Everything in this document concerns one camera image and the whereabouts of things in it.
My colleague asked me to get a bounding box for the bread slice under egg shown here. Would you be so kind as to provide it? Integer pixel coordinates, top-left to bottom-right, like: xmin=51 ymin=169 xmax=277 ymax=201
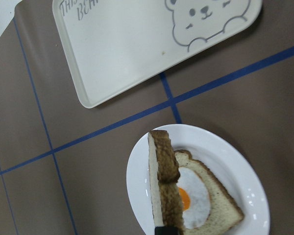
xmin=175 ymin=150 xmax=245 ymax=235

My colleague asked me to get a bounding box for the white round plate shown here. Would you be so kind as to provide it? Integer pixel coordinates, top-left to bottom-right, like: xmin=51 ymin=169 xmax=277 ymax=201
xmin=126 ymin=124 xmax=270 ymax=235

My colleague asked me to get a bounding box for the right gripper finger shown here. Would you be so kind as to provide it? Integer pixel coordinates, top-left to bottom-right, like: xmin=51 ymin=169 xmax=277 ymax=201
xmin=154 ymin=226 xmax=181 ymax=235

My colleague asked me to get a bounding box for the fried egg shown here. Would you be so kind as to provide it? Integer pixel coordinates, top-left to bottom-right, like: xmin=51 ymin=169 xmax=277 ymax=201
xmin=177 ymin=167 xmax=211 ymax=229

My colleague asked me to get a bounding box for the cream bear serving tray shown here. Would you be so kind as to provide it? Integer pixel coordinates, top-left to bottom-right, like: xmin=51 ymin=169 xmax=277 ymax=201
xmin=52 ymin=0 xmax=263 ymax=108

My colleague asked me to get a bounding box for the bread slice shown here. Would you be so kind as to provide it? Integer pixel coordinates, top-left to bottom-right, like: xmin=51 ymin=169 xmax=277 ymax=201
xmin=147 ymin=130 xmax=185 ymax=234
xmin=175 ymin=150 xmax=245 ymax=235

